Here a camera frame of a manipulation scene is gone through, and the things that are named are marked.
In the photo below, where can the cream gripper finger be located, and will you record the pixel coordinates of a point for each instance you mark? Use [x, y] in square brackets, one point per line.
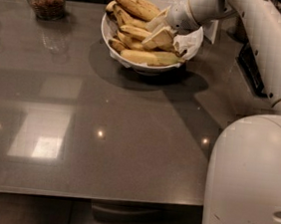
[157, 22]
[161, 38]

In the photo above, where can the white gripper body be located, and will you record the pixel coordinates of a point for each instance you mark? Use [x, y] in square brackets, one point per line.
[179, 14]

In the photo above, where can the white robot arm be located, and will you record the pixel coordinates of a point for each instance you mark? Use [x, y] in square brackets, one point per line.
[243, 183]

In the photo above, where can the white bowl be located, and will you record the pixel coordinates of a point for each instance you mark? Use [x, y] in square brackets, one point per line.
[109, 30]

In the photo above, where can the white paper bowl liner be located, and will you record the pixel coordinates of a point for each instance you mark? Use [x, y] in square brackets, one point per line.
[191, 42]

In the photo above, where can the small left yellow banana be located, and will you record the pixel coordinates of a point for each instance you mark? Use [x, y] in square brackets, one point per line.
[117, 45]

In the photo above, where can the black wire basket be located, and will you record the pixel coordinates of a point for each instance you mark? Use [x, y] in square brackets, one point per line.
[249, 67]

